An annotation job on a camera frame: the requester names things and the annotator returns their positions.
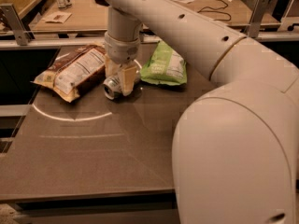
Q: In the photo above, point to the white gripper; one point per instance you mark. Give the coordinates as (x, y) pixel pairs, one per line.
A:
(121, 51)

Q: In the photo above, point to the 7up soda can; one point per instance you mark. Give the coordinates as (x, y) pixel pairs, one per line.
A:
(112, 87)

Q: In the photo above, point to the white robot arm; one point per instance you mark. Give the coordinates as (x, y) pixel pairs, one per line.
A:
(235, 149)

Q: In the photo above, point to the green snack bag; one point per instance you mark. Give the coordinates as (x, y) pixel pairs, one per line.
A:
(164, 67)

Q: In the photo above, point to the brown snack bag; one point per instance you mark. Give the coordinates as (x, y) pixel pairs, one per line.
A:
(75, 73)

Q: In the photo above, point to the black computer mouse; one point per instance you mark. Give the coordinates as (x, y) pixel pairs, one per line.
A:
(102, 2)

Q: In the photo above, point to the small paper packet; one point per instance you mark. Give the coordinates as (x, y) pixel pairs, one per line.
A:
(57, 17)

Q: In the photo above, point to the wooden back desk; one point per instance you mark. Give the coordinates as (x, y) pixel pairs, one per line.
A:
(87, 16)

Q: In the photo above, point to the left metal bracket post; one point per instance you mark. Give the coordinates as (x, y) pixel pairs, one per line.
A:
(21, 34)

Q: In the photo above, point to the metal bracket post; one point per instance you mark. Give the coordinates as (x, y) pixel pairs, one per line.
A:
(253, 28)
(21, 34)

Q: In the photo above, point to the right metal bracket post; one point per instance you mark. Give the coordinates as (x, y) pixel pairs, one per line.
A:
(253, 28)

